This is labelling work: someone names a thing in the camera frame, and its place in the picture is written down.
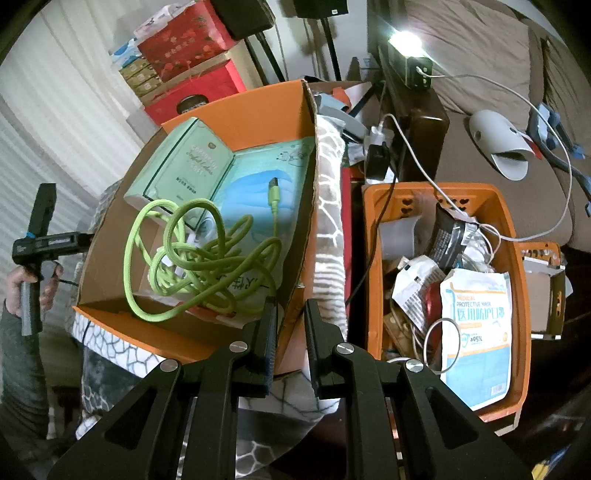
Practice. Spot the red floral gift box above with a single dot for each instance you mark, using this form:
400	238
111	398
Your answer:
184	37

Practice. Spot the white floral tissue pack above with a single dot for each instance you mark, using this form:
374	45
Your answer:
157	21

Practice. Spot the stack of tan boxes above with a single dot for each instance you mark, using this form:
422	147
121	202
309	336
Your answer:
138	78

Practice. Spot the white curtain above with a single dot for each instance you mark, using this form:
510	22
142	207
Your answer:
51	115

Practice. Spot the black speaker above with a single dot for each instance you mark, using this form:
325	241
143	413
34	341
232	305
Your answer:
242	16
323	7

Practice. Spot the white charger plug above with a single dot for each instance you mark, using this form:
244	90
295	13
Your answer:
381	134

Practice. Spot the teal face mask pack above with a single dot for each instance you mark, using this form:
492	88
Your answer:
288	184

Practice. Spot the person's left forearm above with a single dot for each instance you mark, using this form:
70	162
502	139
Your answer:
18	369

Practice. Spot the orange cardboard box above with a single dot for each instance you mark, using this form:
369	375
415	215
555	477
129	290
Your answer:
258	110

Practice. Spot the orange plastic basket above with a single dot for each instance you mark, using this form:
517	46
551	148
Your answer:
383	198

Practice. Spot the small orange basket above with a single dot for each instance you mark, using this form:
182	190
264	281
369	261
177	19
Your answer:
540	254

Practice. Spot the large red gift box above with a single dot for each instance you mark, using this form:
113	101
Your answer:
203	87

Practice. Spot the pale green box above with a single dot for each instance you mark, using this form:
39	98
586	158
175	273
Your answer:
184	166

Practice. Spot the red round item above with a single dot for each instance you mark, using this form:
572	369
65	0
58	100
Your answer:
435	307

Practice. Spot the black foil pouch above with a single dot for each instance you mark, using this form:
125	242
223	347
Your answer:
445	235

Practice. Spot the crumpled white paper packet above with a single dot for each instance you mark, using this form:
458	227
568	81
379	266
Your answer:
418	286

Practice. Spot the person's left hand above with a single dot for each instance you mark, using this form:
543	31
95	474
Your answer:
51	284

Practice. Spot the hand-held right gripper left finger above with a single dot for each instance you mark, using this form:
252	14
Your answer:
265	350

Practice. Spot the black speaker stand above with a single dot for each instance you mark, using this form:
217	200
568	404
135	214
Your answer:
270	60
331	50

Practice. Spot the white curved gadget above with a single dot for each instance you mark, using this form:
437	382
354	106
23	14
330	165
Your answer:
498	138

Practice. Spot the white blue mask packet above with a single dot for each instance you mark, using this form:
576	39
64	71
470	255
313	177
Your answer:
475	332

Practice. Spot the beige sofa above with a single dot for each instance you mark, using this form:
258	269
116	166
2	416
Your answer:
489	55

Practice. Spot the black charger plug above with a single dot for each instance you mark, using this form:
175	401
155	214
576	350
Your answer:
377	161

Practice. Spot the grey patterned blanket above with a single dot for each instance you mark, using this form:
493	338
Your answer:
328	221

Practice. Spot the blue white tissue pack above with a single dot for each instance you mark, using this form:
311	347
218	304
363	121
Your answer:
124	51

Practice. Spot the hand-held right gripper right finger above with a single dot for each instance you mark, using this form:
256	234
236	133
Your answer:
316	350

